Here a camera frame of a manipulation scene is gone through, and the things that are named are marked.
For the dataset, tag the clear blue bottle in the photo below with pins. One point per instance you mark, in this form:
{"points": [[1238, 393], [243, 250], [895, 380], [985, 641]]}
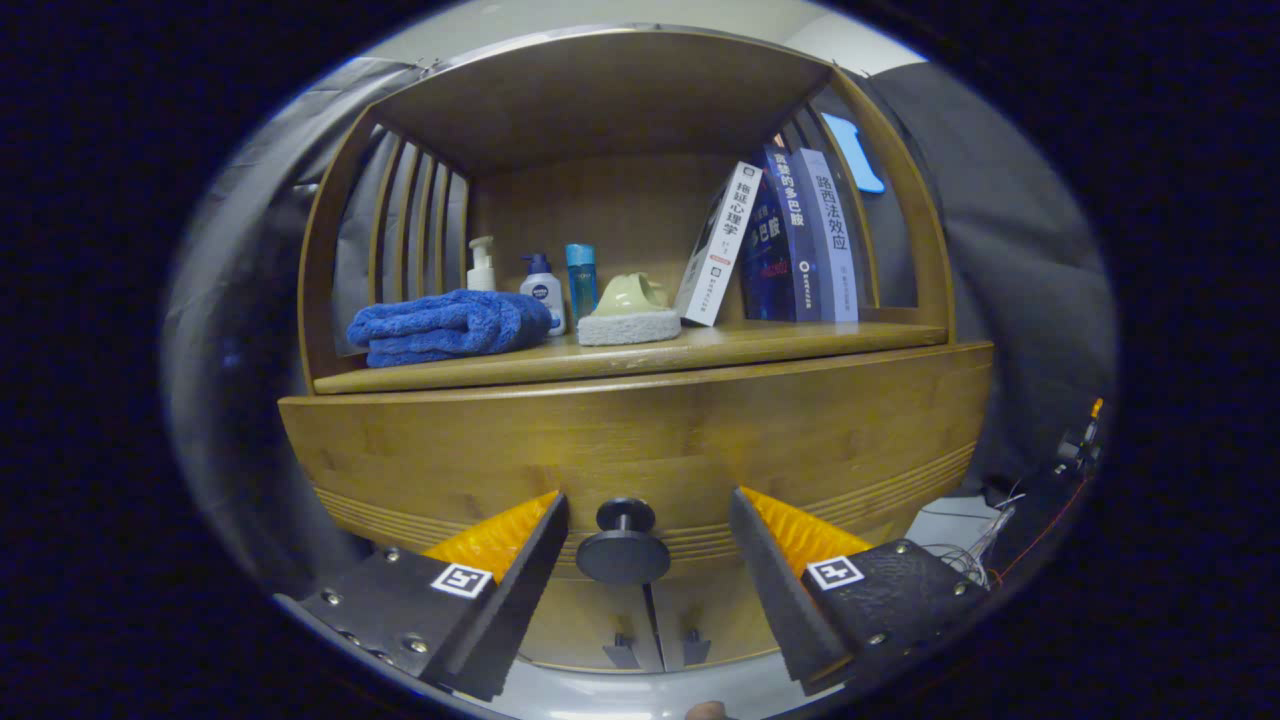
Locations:
{"points": [[581, 285]]}

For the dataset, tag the wooden cabinet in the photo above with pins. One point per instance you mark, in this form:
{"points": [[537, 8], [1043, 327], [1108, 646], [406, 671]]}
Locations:
{"points": [[600, 100]]}

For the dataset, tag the wooden cabinet door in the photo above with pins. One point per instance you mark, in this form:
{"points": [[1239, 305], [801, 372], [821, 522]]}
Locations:
{"points": [[720, 620], [580, 620]]}

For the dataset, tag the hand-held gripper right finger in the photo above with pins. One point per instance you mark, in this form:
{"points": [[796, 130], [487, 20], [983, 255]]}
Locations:
{"points": [[775, 590]]}

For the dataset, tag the dark blue book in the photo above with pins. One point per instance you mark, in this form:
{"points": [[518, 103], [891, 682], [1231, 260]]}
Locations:
{"points": [[790, 250]]}

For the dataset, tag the black drawer knob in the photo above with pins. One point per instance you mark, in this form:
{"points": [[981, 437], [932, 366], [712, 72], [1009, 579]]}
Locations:
{"points": [[622, 555]]}

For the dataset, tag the wooden countertop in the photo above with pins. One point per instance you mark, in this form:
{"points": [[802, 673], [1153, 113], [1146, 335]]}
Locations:
{"points": [[780, 340]]}

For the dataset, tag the orange and black gripper device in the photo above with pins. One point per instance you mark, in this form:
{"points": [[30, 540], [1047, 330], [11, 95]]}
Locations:
{"points": [[1080, 445]]}

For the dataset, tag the pale grey-blue book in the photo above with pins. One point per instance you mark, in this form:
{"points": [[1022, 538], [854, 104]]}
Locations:
{"points": [[830, 240]]}

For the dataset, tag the white bottle with blue cap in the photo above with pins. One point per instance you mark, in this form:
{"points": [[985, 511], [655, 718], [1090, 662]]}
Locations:
{"points": [[543, 290]]}

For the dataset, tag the black side table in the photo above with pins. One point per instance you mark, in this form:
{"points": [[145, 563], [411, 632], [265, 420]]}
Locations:
{"points": [[1040, 520]]}

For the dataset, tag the blue folded towel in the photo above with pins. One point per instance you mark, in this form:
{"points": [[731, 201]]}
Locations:
{"points": [[450, 325]]}

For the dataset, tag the wooden drawer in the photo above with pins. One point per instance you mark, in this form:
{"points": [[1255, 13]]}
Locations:
{"points": [[650, 440]]}

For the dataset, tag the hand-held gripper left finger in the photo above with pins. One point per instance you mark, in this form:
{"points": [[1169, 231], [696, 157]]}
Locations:
{"points": [[520, 595]]}

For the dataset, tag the white pump bottle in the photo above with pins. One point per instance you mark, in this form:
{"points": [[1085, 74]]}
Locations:
{"points": [[481, 275]]}

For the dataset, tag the white book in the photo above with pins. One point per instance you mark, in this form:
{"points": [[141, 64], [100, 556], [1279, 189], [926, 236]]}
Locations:
{"points": [[720, 250]]}

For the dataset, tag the pale green sponge brush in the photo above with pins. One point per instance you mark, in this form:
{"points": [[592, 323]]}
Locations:
{"points": [[630, 325]]}

